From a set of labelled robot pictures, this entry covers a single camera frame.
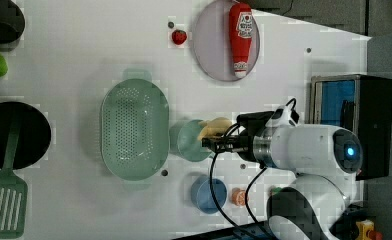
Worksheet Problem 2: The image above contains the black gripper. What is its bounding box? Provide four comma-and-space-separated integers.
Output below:
202, 129, 256, 162

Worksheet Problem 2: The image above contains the yellow plush banana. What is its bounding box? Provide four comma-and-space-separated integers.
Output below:
197, 117, 232, 140

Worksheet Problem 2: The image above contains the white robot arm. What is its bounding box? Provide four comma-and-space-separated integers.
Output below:
202, 124, 363, 240

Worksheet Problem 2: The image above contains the green mug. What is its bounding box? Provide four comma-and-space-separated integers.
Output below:
169, 119, 213, 162

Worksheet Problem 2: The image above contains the blue mug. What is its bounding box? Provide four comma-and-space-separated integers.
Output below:
190, 175, 228, 214

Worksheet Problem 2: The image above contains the orange slice toy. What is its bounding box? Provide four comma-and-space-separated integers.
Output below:
231, 188, 249, 206

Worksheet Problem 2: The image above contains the green colander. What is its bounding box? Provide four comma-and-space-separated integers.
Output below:
99, 68, 170, 189

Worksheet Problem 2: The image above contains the grey round plate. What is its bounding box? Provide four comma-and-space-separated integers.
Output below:
193, 0, 260, 81

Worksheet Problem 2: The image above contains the red toy strawberry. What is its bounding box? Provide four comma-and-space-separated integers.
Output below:
171, 29, 188, 46

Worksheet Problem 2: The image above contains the red ketchup bottle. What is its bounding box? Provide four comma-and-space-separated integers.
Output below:
229, 3, 253, 78

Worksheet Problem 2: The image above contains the silver blue toaster oven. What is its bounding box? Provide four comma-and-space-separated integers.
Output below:
309, 74, 392, 180

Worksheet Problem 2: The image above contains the yellow red emergency button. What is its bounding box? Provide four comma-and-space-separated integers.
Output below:
355, 220, 383, 240

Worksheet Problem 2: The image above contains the black round pan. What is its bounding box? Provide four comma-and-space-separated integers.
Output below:
0, 101, 52, 170

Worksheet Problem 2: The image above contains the green spatula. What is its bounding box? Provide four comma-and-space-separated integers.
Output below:
0, 114, 28, 239

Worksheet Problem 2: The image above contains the black cup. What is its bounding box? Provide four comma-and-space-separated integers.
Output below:
0, 0, 25, 44

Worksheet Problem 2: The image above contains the black cable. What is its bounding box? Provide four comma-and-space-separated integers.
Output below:
209, 98, 298, 240

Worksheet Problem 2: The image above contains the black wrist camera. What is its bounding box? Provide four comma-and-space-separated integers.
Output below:
236, 106, 300, 135

